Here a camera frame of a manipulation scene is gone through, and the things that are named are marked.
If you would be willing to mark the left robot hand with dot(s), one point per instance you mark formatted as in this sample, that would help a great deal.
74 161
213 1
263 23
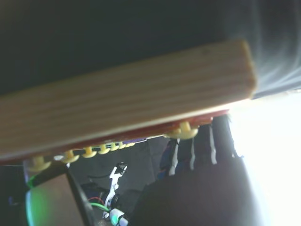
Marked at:
211 188

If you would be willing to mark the rainbow toy xylophone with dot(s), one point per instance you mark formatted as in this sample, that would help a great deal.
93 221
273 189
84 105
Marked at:
117 94

